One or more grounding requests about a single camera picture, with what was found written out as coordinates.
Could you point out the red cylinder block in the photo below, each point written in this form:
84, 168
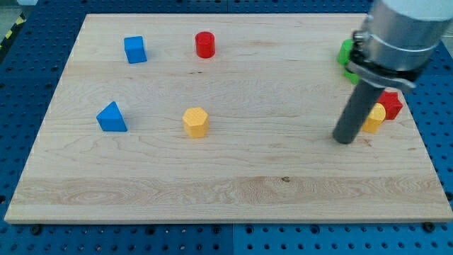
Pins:
205, 44

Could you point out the blue triangle block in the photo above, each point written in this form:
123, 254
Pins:
110, 119

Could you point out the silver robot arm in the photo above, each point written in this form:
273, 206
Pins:
391, 48

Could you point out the green star block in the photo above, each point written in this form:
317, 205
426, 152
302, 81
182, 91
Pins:
343, 58

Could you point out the yellow heart block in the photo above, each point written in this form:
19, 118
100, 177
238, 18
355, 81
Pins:
375, 118

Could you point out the wooden board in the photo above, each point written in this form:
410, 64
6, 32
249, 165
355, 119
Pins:
273, 92

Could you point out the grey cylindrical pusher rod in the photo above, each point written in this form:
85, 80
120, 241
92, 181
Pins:
355, 113

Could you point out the blue cube block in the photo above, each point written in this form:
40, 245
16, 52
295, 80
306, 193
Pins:
135, 50

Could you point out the yellow hexagon block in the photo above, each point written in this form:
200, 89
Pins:
196, 122

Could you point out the red star block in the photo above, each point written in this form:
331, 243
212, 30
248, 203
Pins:
391, 103

